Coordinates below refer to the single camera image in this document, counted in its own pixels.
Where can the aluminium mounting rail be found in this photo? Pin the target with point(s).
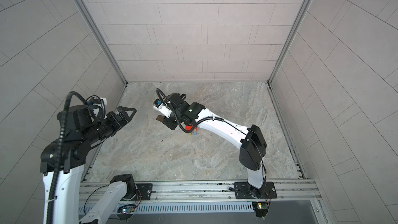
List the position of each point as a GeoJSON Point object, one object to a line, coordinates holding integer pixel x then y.
{"type": "Point", "coordinates": [215, 196]}

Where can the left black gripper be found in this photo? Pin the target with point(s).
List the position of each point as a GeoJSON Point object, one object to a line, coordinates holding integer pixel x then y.
{"type": "Point", "coordinates": [117, 124]}

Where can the left circuit board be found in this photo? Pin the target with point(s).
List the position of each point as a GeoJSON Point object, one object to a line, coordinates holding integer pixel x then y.
{"type": "Point", "coordinates": [125, 212]}

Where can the dark brown wood block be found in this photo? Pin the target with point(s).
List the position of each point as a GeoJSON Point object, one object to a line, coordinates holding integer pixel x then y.
{"type": "Point", "coordinates": [160, 118]}

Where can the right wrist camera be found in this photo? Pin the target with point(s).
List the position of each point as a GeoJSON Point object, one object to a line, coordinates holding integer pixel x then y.
{"type": "Point", "coordinates": [162, 108]}

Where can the right circuit board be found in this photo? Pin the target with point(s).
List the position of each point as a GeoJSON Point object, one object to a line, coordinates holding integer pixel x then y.
{"type": "Point", "coordinates": [261, 209]}

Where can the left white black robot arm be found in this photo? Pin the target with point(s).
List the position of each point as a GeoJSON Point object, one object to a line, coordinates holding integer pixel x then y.
{"type": "Point", "coordinates": [63, 163]}

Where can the circuit board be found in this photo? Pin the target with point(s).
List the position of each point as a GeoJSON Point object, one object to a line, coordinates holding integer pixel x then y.
{"type": "Point", "coordinates": [125, 212]}
{"type": "Point", "coordinates": [261, 209]}

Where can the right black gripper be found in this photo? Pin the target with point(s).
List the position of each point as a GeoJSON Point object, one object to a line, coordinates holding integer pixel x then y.
{"type": "Point", "coordinates": [170, 123]}

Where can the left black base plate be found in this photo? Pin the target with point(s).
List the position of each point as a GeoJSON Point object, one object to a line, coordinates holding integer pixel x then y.
{"type": "Point", "coordinates": [140, 191]}

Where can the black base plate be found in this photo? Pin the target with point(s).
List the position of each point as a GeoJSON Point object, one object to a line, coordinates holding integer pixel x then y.
{"type": "Point", "coordinates": [243, 190]}
{"type": "Point", "coordinates": [140, 191]}

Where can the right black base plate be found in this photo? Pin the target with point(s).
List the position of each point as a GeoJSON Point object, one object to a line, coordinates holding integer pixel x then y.
{"type": "Point", "coordinates": [243, 190]}

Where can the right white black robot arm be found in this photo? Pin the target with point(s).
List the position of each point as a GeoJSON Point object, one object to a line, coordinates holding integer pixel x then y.
{"type": "Point", "coordinates": [248, 140]}

